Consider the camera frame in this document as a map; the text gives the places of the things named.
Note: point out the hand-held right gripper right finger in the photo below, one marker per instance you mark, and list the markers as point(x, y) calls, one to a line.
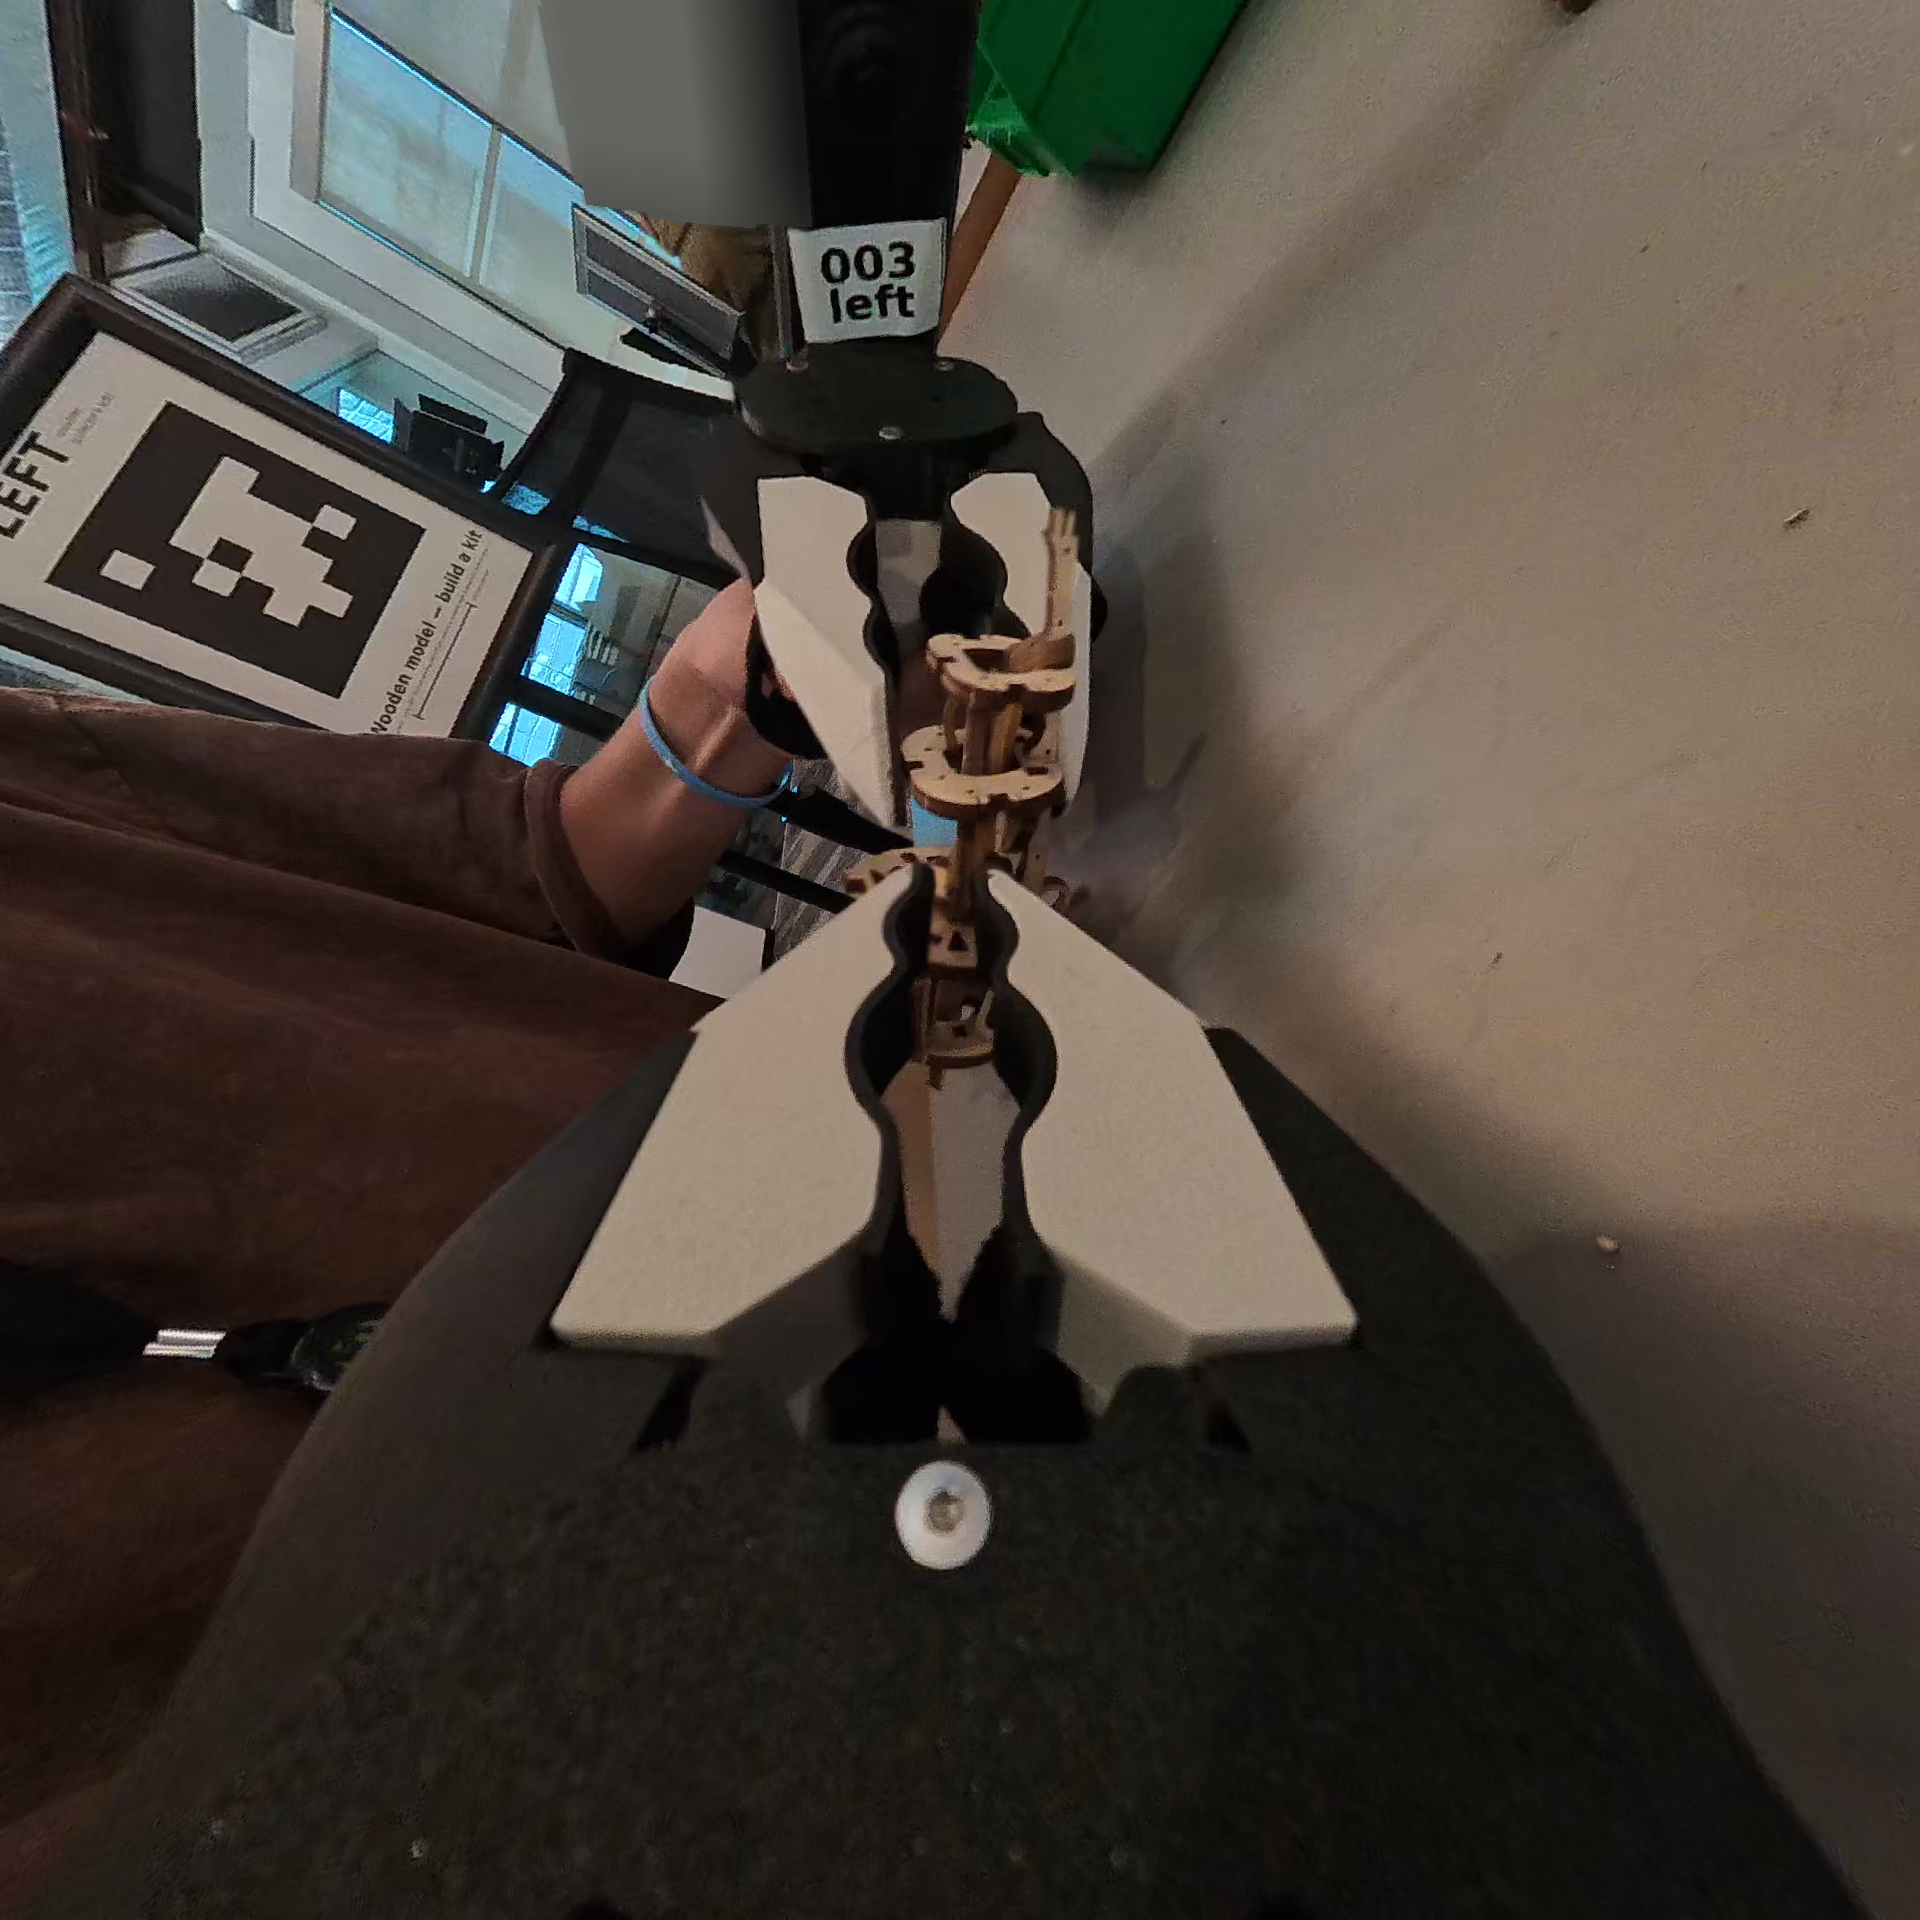
point(1171, 1186)

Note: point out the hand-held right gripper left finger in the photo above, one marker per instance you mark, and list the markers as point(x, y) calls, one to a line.
point(721, 1186)

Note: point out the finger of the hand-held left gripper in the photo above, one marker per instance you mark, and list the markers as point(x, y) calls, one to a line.
point(1013, 525)
point(819, 615)

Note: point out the wooden model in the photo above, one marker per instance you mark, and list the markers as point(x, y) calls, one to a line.
point(989, 750)

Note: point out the person's left forearm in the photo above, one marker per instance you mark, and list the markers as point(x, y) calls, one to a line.
point(644, 855)

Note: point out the person's left hand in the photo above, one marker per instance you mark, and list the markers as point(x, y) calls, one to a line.
point(713, 692)

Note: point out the blue wristband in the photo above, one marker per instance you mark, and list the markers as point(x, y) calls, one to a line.
point(704, 781)

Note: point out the green plastic bin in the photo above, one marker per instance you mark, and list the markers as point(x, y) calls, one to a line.
point(1096, 76)

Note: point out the white louvered unit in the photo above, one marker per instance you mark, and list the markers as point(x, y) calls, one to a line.
point(660, 285)

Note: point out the black framed marker sign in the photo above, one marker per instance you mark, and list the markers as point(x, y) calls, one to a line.
point(241, 525)

